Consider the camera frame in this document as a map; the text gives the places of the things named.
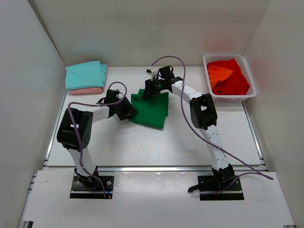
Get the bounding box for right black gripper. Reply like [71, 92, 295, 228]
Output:
[142, 79, 166, 100]

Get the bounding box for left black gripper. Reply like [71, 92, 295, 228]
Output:
[114, 96, 137, 121]

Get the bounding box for green t shirt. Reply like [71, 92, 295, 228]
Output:
[129, 89, 169, 129]

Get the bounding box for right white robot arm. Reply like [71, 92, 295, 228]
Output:
[142, 66, 235, 193]

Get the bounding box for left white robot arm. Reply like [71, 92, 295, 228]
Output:
[57, 89, 138, 191]

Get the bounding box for folded pink t shirt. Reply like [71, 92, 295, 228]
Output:
[68, 87, 104, 95]

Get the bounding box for folded teal t shirt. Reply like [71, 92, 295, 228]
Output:
[65, 61, 108, 90]

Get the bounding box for orange t shirt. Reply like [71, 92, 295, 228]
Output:
[208, 66, 234, 88]

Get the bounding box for white plastic basket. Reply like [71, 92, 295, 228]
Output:
[203, 54, 257, 102]

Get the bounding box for red t shirt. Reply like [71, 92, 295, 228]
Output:
[207, 59, 250, 95]

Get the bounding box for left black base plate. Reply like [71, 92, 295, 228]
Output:
[70, 174, 114, 200]

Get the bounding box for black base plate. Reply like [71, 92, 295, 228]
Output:
[70, 174, 114, 200]
[188, 175, 245, 201]

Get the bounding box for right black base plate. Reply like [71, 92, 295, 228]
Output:
[188, 175, 245, 201]

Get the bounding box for aluminium table rail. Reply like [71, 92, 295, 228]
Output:
[42, 163, 267, 172]

